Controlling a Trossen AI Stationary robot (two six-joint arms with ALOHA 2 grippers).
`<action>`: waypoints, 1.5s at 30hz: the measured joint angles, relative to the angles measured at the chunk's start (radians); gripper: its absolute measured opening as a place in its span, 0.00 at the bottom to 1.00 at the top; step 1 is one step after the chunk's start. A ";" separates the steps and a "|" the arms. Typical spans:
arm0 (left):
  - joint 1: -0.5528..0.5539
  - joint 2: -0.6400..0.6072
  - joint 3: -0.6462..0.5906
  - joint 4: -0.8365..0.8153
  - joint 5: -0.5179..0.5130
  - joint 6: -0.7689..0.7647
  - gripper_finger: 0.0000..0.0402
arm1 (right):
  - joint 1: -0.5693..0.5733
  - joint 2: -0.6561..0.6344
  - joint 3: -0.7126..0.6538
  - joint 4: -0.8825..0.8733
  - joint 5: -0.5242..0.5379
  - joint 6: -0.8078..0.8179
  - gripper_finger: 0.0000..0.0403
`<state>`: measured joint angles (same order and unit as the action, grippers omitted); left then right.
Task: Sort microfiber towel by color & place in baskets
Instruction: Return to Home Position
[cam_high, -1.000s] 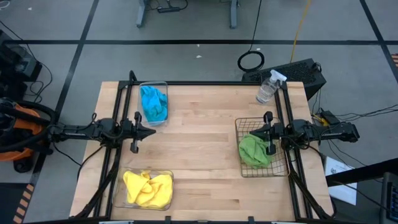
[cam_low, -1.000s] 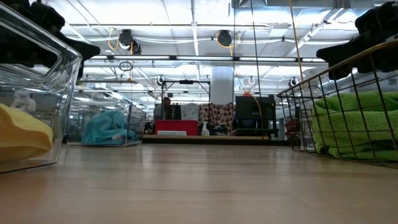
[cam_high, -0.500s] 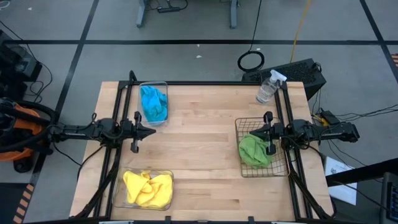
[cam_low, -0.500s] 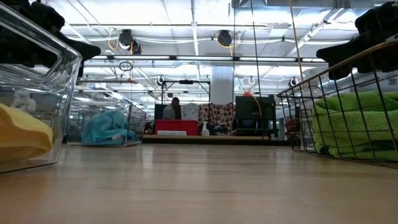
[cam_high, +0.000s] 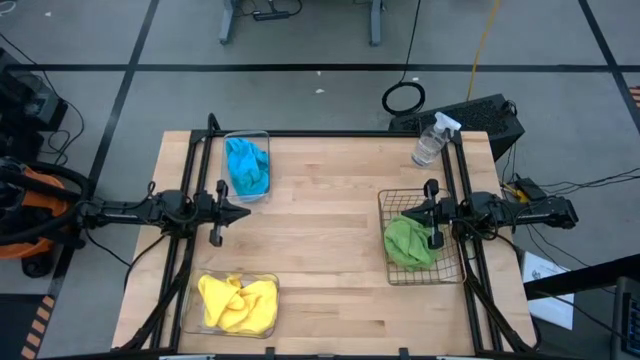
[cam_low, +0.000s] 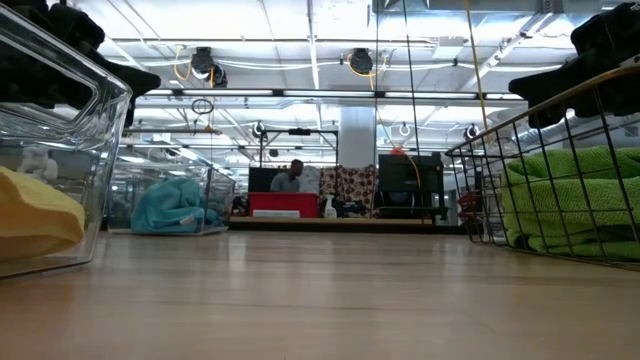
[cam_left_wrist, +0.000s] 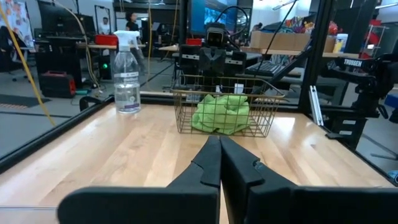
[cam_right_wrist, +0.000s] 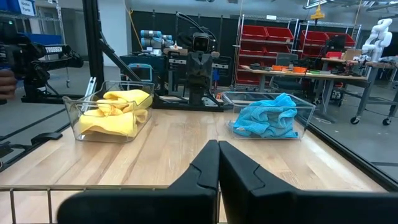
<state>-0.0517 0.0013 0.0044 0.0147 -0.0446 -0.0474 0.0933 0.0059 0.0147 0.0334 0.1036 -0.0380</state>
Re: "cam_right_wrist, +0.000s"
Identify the cardboard box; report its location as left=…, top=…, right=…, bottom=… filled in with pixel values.
left=343, top=48, right=363, bottom=62

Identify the blue teach pendant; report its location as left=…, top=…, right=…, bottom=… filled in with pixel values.
left=127, top=63, right=154, bottom=83

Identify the person's hand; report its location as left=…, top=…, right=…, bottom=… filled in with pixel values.
left=0, top=68, right=19, bottom=106

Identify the yellow microfiber towel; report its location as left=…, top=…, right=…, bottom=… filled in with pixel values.
left=76, top=107, right=149, bottom=138
left=95, top=89, right=154, bottom=114

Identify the grey office chair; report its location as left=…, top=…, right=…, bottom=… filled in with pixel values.
left=272, top=52, right=300, bottom=93

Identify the blue labelled storage bin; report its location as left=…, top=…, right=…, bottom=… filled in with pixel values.
left=0, top=0, right=37, bottom=17

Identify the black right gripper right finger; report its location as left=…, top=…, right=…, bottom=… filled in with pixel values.
left=219, top=140, right=398, bottom=224

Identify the yellow hanging plug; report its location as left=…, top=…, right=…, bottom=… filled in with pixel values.
left=310, top=0, right=326, bottom=21

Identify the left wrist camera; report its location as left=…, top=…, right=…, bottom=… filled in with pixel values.
left=192, top=32, right=211, bottom=54

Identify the wooden workbench on casters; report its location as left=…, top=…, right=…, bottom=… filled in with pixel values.
left=241, top=57, right=398, bottom=127

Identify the metal wire shelving rack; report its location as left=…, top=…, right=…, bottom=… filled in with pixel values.
left=234, top=14, right=300, bottom=93

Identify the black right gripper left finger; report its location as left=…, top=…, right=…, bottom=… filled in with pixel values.
left=55, top=139, right=220, bottom=224

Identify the copper wire basket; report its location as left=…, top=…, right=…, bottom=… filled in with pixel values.
left=0, top=184, right=220, bottom=224

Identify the clear plastic bin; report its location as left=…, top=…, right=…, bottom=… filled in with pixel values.
left=62, top=80, right=155, bottom=144
left=221, top=90, right=317, bottom=141

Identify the blue microfiber towel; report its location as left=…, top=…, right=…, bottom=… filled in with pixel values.
left=248, top=92, right=299, bottom=125
left=232, top=114, right=300, bottom=139

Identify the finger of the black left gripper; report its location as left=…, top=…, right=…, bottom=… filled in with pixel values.
left=187, top=60, right=201, bottom=89
left=200, top=60, right=214, bottom=89

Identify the red plastic storage bin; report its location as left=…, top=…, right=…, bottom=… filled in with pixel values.
left=266, top=26, right=295, bottom=43
left=325, top=32, right=356, bottom=48
left=263, top=43, right=292, bottom=55
left=239, top=42, right=265, bottom=57
left=299, top=30, right=330, bottom=47
left=241, top=24, right=269, bottom=40

